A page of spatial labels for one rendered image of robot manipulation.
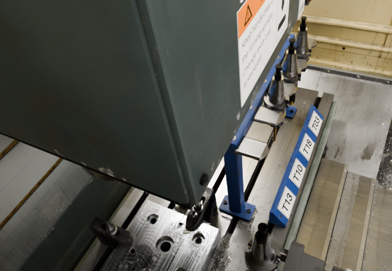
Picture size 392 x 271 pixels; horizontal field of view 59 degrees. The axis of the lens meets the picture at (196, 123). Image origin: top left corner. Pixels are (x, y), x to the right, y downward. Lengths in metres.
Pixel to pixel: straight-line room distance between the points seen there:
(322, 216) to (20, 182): 0.93
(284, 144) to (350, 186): 0.31
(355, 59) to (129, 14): 1.40
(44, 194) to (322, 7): 1.16
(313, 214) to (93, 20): 1.12
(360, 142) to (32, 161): 1.16
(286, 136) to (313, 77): 0.42
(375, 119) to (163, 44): 1.37
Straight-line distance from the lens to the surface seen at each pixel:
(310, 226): 1.22
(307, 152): 1.17
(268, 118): 0.86
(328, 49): 1.53
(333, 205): 1.29
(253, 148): 0.80
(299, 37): 1.03
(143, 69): 0.20
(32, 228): 1.16
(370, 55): 1.52
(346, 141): 1.48
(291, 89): 0.94
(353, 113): 1.52
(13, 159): 1.00
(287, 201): 1.05
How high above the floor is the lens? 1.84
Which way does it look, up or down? 46 degrees down
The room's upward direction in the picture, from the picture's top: 11 degrees counter-clockwise
